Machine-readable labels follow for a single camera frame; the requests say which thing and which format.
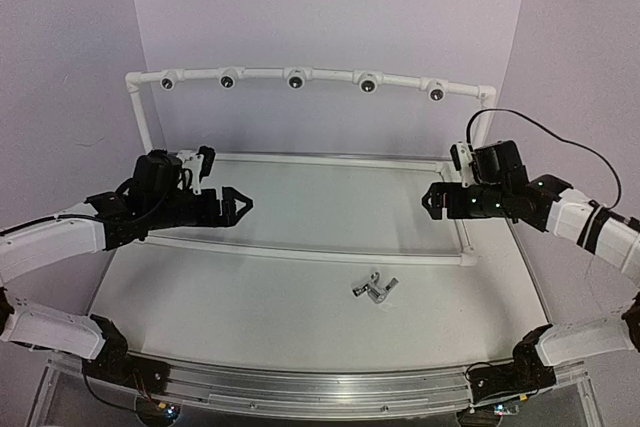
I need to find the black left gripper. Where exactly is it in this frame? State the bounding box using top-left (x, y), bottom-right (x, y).
top-left (143, 185), bottom-right (251, 230)

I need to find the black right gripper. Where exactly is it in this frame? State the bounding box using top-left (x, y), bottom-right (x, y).
top-left (422, 181), bottom-right (509, 221)

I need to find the white PVC pipe frame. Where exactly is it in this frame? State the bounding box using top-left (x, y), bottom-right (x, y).
top-left (123, 65), bottom-right (499, 268)

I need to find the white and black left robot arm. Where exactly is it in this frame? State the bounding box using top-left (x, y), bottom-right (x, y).
top-left (1, 146), bottom-right (254, 394)

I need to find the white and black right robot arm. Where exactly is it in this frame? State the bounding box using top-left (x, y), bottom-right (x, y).
top-left (421, 141), bottom-right (639, 405)

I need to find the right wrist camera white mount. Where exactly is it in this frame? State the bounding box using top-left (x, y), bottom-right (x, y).
top-left (450, 142), bottom-right (476, 188)

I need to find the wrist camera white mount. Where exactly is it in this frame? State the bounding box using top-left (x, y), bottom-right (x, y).
top-left (450, 142), bottom-right (476, 188)
top-left (176, 146), bottom-right (216, 195)

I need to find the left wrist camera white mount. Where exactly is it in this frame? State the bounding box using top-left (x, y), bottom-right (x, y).
top-left (176, 146), bottom-right (216, 195)

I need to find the black right camera cable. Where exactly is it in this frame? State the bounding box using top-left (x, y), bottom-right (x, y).
top-left (464, 107), bottom-right (625, 209)

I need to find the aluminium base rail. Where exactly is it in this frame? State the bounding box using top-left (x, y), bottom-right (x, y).
top-left (27, 346), bottom-right (601, 427)

